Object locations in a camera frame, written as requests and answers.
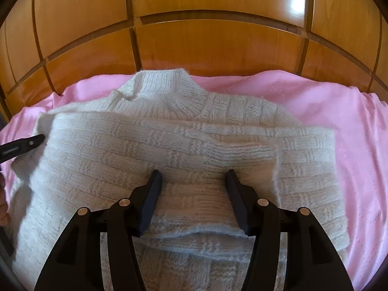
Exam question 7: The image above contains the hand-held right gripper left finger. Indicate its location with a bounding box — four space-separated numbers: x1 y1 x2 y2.
34 170 162 291

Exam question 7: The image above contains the wooden wardrobe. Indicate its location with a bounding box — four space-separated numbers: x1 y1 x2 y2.
0 0 388 119

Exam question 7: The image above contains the white knit sweater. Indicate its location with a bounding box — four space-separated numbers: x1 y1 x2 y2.
9 68 350 291

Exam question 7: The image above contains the person's left hand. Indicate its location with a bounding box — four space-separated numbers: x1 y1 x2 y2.
0 171 10 226

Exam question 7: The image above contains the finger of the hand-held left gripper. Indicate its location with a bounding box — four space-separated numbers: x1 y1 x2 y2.
0 134 45 162

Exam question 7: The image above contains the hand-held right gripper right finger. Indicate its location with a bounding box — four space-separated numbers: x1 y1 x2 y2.
225 169 355 291

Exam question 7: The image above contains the pink blanket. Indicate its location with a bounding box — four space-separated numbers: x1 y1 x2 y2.
0 70 388 291

